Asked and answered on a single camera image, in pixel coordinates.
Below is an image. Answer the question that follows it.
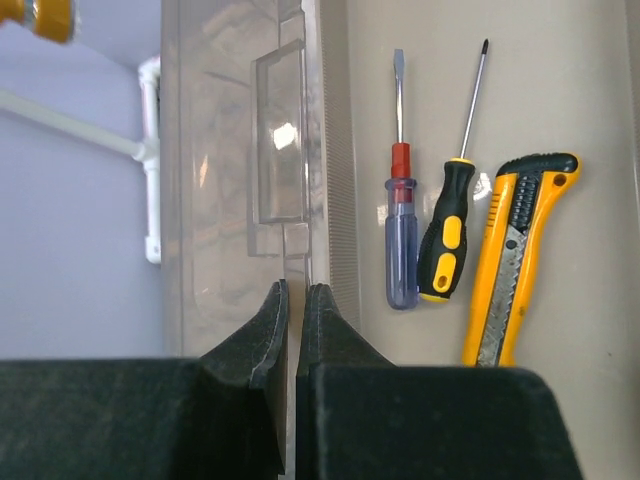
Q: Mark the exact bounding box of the white PVC pipe frame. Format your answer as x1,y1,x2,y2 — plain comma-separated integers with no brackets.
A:
1,55,162,265

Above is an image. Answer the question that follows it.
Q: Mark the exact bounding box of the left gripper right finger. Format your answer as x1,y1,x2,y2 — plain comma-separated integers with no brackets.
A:
295,284,582,479

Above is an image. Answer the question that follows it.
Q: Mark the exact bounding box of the brown translucent tool box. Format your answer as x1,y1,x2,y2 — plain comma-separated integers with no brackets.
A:
159,1,639,479

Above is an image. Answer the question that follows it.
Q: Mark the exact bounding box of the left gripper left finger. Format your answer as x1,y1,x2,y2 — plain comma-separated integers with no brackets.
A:
1,281,289,479

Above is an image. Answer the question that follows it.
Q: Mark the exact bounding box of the orange plastic faucet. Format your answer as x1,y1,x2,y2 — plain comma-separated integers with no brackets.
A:
1,0,77,44

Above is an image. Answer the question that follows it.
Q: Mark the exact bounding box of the blue handled screwdriver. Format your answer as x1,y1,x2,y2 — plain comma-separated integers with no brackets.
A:
385,49,418,310

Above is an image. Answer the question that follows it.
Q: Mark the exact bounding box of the yellow black screwdriver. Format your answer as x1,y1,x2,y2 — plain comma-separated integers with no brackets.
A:
417,39,490,303

